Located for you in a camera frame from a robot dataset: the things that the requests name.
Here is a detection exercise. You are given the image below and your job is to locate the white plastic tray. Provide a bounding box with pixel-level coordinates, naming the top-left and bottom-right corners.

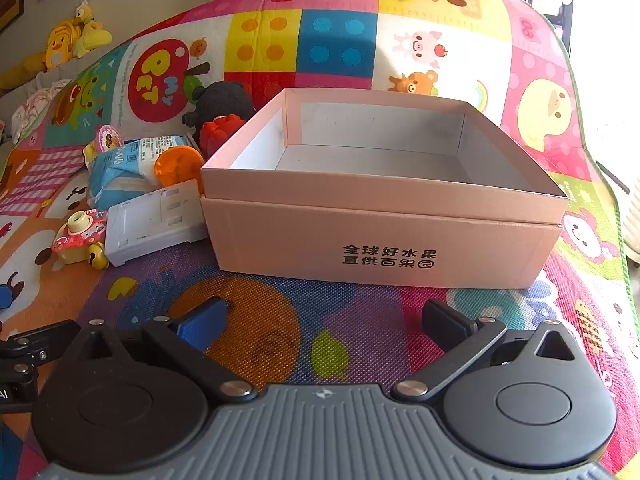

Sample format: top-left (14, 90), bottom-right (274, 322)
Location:
top-left (104, 179), bottom-right (211, 267)

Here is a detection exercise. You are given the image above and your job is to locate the black plush toy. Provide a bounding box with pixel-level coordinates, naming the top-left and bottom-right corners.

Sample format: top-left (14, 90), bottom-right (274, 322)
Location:
top-left (182, 81), bottom-right (258, 133)

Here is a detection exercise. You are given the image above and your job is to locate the yellow toy with pink disc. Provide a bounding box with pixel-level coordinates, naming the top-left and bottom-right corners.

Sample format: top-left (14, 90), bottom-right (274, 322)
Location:
top-left (82, 126), bottom-right (125, 168)

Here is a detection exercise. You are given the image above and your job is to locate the yellow duck plush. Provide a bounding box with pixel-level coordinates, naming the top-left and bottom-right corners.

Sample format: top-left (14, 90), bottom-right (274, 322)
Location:
top-left (44, 19), bottom-right (83, 72)

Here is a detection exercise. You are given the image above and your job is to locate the colourful cartoon play mat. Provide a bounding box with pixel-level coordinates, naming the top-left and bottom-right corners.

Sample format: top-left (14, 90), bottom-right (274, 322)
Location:
top-left (0, 0), bottom-right (633, 476)

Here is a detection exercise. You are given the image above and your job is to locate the white pink garment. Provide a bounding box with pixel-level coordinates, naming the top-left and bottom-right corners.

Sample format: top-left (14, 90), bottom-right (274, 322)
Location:
top-left (11, 79), bottom-right (73, 146)

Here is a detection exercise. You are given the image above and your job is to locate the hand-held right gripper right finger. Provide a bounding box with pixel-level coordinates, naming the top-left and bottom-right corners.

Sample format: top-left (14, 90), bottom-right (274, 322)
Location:
top-left (392, 299), bottom-right (588, 402)

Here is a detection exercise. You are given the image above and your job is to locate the red hooded doll keychain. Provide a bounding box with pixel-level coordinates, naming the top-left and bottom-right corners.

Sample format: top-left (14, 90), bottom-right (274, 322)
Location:
top-left (199, 114), bottom-right (248, 158)

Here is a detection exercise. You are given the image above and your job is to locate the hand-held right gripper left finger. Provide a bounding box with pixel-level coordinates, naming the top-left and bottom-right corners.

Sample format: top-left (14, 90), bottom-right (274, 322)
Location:
top-left (70, 297), bottom-right (255, 403)

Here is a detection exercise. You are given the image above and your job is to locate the orange round plastic lid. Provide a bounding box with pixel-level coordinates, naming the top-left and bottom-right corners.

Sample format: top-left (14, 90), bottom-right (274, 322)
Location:
top-left (154, 146), bottom-right (206, 195)

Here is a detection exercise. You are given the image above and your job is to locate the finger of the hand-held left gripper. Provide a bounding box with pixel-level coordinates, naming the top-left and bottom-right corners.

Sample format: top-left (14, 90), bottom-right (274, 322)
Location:
top-left (0, 321), bottom-right (82, 378)

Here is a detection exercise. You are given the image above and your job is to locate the blue tissue pack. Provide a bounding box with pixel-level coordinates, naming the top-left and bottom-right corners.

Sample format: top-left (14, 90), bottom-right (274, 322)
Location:
top-left (89, 135), bottom-right (193, 211)

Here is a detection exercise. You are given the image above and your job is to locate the pink cardboard box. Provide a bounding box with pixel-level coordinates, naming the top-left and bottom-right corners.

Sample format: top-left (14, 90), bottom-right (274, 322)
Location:
top-left (200, 87), bottom-right (571, 291)

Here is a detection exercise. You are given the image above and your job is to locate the yellow dog plush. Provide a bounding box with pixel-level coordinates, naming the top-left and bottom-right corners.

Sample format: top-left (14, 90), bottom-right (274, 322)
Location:
top-left (74, 1), bottom-right (113, 58)

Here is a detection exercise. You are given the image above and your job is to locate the grey sofa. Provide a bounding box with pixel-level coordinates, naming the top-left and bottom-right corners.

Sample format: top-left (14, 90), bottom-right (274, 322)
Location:
top-left (0, 55), bottom-right (101, 161)

